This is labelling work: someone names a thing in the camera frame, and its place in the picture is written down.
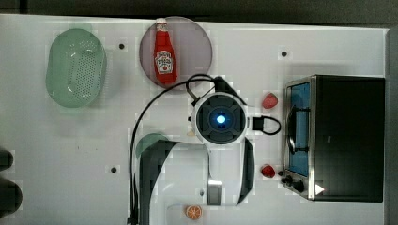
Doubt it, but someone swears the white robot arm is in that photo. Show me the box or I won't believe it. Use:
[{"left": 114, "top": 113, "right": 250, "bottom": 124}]
[{"left": 134, "top": 92, "right": 254, "bottom": 225}]

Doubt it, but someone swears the silver black toaster oven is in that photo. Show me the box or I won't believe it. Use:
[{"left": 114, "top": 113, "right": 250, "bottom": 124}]
[{"left": 282, "top": 75, "right": 385, "bottom": 203}]

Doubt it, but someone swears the red ketchup bottle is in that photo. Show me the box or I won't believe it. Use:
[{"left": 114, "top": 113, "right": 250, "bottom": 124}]
[{"left": 153, "top": 18, "right": 177, "bottom": 84}]

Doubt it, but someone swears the green mug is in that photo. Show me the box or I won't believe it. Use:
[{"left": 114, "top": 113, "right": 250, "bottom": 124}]
[{"left": 135, "top": 133, "right": 168, "bottom": 158}]

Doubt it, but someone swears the grey round plate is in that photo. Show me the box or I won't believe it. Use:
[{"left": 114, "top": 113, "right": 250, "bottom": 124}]
[{"left": 139, "top": 16, "right": 213, "bottom": 89}]

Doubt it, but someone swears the pink toy strawberry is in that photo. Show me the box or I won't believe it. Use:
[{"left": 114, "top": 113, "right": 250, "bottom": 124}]
[{"left": 262, "top": 93, "right": 279, "bottom": 109}]

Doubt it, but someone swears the red toy strawberry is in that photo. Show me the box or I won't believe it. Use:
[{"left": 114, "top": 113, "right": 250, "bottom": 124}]
[{"left": 261, "top": 164, "right": 276, "bottom": 178}]

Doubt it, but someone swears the orange slice toy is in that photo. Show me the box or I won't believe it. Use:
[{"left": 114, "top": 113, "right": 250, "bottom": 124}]
[{"left": 185, "top": 205, "right": 203, "bottom": 220}]

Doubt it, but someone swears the green perforated colander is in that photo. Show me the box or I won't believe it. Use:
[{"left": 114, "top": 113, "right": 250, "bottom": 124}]
[{"left": 45, "top": 28, "right": 107, "bottom": 108}]

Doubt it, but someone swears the black cylinder upper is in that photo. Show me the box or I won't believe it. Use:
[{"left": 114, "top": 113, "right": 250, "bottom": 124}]
[{"left": 0, "top": 149, "right": 14, "bottom": 171}]

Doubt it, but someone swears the black cylinder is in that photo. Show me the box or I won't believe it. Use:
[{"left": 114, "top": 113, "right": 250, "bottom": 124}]
[
  {"left": 0, "top": 149, "right": 14, "bottom": 171},
  {"left": 0, "top": 179, "right": 23, "bottom": 218}
]

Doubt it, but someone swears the black cylinder lower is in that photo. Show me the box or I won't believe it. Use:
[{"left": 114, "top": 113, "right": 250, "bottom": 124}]
[{"left": 0, "top": 179, "right": 23, "bottom": 218}]

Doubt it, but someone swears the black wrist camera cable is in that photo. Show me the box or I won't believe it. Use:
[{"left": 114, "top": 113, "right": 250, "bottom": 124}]
[{"left": 252, "top": 115, "right": 282, "bottom": 136}]

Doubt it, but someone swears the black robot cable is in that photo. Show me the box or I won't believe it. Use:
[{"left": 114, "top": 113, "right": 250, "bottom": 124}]
[{"left": 126, "top": 73, "right": 248, "bottom": 225}]

